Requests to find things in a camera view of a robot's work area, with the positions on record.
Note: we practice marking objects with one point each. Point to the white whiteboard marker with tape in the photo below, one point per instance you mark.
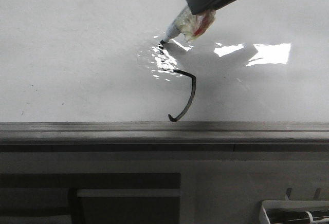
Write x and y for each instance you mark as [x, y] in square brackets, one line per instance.
[190, 25]

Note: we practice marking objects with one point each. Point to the white marker tray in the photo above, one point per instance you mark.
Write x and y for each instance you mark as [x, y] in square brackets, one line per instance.
[270, 206]

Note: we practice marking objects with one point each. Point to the white whiteboard with aluminium frame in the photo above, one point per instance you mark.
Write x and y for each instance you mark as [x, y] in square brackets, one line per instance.
[89, 75]

